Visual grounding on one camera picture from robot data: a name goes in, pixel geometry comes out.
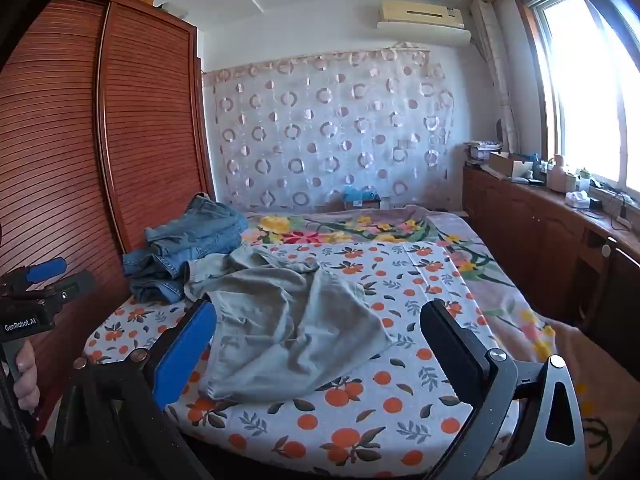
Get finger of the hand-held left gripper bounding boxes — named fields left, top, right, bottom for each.
left=0, top=256, right=69, bottom=297
left=42, top=269, right=97, bottom=307

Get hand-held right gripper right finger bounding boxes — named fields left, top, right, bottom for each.
left=420, top=299, right=587, bottom=480

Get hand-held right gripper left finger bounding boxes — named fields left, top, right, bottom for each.
left=52, top=299, right=218, bottom=480

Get grey-green pants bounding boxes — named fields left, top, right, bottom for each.
left=184, top=242, right=396, bottom=405

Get person's left hand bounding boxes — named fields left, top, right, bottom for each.
left=12, top=342, right=42, bottom=414

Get floral pink blanket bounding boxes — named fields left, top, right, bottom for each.
left=242, top=205, right=640, bottom=480

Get folded blue denim jeans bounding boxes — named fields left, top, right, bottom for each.
left=122, top=240, right=241, bottom=305

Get orange fruit print bed sheet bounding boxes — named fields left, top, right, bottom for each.
left=82, top=240, right=522, bottom=480

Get faded light blue jeans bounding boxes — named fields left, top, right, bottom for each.
left=144, top=192, right=249, bottom=262

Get wooden slatted wardrobe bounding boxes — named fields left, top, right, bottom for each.
left=0, top=0, right=217, bottom=413

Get long wooden side cabinet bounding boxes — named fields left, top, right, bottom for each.
left=462, top=164, right=640, bottom=361

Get open cardboard box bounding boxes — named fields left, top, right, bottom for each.
left=487, top=151, right=536, bottom=179

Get stack of papers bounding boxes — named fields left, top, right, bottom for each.
left=464, top=140, right=503, bottom=167

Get white plastic bottle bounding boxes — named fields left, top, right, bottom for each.
left=546, top=155, right=569, bottom=192

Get sheer circle pattern curtain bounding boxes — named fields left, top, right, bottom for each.
left=200, top=42, right=469, bottom=214

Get beige gathered window curtain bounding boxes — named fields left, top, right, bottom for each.
left=470, top=0, right=525, bottom=155

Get window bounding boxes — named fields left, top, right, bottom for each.
left=522, top=0, right=640, bottom=197

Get white air deflector board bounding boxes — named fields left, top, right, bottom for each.
left=376, top=20, right=472, bottom=44

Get black cable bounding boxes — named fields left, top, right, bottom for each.
left=598, top=186, right=633, bottom=228

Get wall air conditioner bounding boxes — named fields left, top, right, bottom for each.
left=377, top=0, right=466, bottom=29

